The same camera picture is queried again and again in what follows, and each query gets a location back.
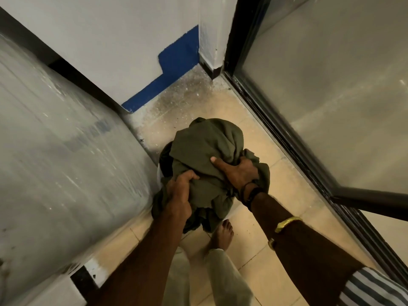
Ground person's left hand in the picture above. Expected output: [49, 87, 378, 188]
[165, 171, 200, 221]

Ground person's right hand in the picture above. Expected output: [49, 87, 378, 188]
[210, 156, 261, 201]

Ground olive green cloth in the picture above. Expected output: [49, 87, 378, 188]
[151, 117, 271, 234]

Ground person's left forearm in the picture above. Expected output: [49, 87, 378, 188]
[85, 211, 193, 306]

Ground person's right forearm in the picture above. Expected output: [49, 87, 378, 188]
[247, 192, 364, 306]

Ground black wristband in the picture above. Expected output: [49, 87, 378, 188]
[240, 181, 266, 212]

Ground white bucket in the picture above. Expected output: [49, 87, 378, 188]
[156, 162, 242, 221]

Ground person's bare foot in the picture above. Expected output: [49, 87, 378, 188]
[208, 219, 235, 253]

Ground light grey trousers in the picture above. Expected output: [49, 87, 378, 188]
[161, 247, 254, 306]

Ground black framed glass door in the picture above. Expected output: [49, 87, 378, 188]
[222, 0, 408, 288]

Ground striped shirt sleeve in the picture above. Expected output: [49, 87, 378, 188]
[337, 266, 408, 306]

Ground gold bracelet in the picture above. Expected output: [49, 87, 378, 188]
[267, 216, 303, 251]

